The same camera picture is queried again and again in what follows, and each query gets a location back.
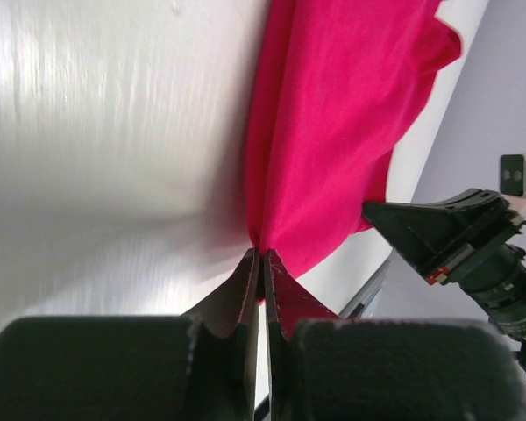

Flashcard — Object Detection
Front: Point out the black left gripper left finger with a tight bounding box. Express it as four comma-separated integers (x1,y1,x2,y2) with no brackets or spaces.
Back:
0,249,260,420

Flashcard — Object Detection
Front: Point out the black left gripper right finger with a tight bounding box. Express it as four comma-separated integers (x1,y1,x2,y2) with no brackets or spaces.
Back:
262,251,526,420

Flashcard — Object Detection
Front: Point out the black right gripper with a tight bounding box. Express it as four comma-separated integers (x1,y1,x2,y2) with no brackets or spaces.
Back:
363,189,526,342

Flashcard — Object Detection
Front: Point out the magenta pink t shirt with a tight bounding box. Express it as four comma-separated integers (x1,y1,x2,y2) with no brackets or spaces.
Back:
245,1,462,276

